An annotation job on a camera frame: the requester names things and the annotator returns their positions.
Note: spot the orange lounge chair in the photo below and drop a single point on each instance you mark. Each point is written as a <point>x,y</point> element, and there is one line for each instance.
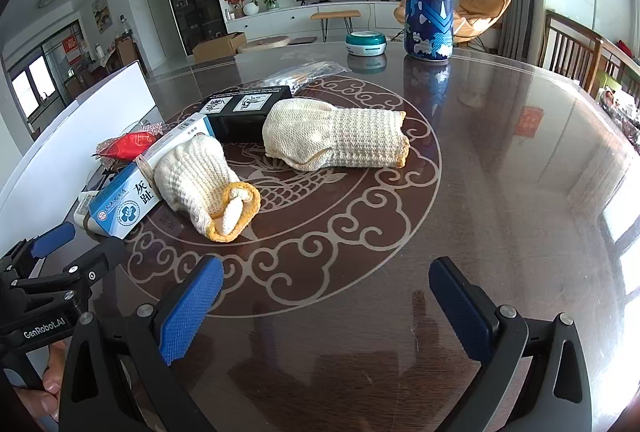
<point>480,10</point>

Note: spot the white television cabinet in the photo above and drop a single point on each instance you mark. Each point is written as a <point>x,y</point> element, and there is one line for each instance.
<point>295,20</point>

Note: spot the wooden bench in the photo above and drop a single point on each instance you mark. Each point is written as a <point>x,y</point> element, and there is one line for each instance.
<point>335,15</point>

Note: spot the black cardboard box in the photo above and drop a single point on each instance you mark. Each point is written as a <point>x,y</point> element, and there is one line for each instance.
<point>240,112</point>

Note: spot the white storage container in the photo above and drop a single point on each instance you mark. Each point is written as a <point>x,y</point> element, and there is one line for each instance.
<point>75,127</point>

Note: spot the framed wall painting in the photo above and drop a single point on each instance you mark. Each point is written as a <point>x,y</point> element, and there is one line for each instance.
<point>101,12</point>

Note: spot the blue and white medicine box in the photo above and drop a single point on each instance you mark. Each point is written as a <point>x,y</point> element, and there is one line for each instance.
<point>125,207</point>

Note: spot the short cream knitted glove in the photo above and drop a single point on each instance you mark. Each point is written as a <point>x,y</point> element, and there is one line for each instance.
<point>190,182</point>

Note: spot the red door poster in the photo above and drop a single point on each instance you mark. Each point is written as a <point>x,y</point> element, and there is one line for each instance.
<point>72,47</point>

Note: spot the brown cardboard box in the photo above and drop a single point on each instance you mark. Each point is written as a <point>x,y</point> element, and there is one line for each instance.
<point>217,46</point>

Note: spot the long cream knitted glove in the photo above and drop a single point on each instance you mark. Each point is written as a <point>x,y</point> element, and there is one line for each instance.
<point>340,137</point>

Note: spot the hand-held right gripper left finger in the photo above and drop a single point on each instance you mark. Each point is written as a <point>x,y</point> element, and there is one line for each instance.
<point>187,312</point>

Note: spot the patterned wrapper with clutter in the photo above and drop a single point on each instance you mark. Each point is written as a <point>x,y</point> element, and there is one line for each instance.
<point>150,128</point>

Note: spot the clear plastic bag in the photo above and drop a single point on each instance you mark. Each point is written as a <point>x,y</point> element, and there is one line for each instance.
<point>310,72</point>

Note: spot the red foil packet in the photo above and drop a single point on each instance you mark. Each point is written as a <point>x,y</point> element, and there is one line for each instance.
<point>127,145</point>

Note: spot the slatted wooden chair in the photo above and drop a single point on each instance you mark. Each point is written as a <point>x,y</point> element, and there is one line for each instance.
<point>620,62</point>
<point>570,47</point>

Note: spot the person's left hand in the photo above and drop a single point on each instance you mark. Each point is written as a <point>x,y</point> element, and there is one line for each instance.
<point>52,379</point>

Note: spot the colourful clutter pile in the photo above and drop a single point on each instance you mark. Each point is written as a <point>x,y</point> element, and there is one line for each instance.
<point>622,110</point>

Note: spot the small white packet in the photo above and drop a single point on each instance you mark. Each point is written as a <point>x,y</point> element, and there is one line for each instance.
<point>82,209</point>

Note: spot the brown wooden chair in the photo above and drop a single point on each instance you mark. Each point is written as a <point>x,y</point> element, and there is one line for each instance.
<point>127,51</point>

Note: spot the teal and white round device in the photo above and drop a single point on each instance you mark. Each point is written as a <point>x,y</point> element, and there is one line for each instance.
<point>366,43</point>

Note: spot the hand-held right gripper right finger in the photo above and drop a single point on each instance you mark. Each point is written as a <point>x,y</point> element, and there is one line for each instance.
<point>460,312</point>

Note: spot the window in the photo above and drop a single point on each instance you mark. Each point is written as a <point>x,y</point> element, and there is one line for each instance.
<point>32,87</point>

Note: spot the round white vase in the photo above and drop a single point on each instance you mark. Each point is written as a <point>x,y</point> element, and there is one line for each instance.
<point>251,9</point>

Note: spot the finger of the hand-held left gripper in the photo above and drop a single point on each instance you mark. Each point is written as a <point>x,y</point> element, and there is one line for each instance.
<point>50,239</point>
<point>100,259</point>

